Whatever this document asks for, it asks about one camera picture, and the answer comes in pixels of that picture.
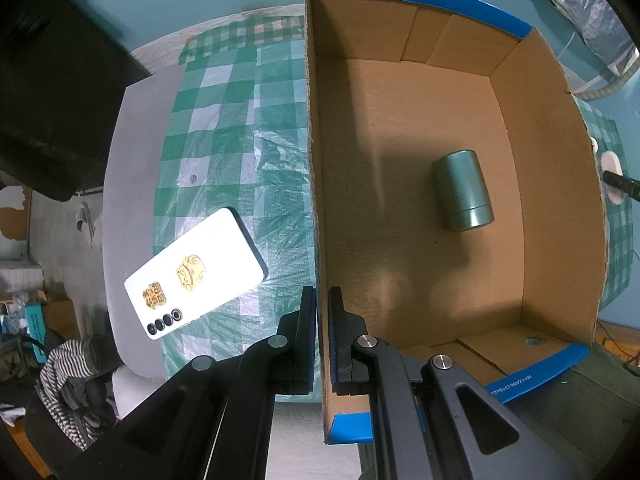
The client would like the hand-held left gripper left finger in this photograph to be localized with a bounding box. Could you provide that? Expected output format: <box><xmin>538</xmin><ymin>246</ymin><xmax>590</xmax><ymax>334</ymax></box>
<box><xmin>60</xmin><ymin>286</ymin><xmax>318</xmax><ymax>480</ymax></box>

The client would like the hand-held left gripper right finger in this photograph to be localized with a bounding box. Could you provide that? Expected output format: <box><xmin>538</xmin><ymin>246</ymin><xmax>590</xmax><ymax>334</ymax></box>
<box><xmin>327</xmin><ymin>286</ymin><xmax>608</xmax><ymax>480</ymax></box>

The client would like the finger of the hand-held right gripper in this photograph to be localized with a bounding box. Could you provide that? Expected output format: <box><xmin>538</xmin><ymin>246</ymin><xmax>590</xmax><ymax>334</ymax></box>
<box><xmin>602</xmin><ymin>170</ymin><xmax>640</xmax><ymax>201</ymax></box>

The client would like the white oval case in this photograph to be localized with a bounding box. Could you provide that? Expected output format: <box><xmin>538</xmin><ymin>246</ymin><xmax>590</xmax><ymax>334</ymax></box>
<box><xmin>599</xmin><ymin>150</ymin><xmax>626</xmax><ymax>207</ymax></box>

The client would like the cardboard box with blue edges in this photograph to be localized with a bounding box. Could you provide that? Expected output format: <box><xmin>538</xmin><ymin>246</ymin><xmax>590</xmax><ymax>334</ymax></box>
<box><xmin>304</xmin><ymin>0</ymin><xmax>608</xmax><ymax>446</ymax></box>

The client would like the white smartphone with gold stickers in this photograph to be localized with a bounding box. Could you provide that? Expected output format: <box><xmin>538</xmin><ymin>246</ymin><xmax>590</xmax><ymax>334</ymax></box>
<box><xmin>123</xmin><ymin>207</ymin><xmax>268</xmax><ymax>342</ymax></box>

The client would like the green cylindrical canister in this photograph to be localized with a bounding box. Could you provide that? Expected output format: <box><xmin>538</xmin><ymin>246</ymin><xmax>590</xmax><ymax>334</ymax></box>
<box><xmin>431</xmin><ymin>149</ymin><xmax>496</xmax><ymax>233</ymax></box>

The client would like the silver foil sheet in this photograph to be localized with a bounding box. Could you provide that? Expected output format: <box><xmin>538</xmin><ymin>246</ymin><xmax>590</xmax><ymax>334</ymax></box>
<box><xmin>520</xmin><ymin>0</ymin><xmax>640</xmax><ymax>78</ymax></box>

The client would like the green checkered plastic tablecloth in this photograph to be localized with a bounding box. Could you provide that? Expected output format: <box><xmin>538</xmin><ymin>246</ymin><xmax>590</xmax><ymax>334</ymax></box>
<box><xmin>159</xmin><ymin>10</ymin><xmax>632</xmax><ymax>403</ymax></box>

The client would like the striped cloth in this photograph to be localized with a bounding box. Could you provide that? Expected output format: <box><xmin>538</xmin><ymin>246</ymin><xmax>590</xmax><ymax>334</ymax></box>
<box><xmin>35</xmin><ymin>337</ymin><xmax>121</xmax><ymax>451</ymax></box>

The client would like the small brown cardboard box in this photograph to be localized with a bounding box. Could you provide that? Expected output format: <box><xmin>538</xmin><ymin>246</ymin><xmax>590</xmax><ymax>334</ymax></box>
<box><xmin>42</xmin><ymin>297</ymin><xmax>81</xmax><ymax>341</ymax></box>

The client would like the teal box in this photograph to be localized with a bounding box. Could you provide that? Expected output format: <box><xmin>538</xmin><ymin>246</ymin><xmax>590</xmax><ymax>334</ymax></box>
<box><xmin>22</xmin><ymin>300</ymin><xmax>48</xmax><ymax>361</ymax></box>

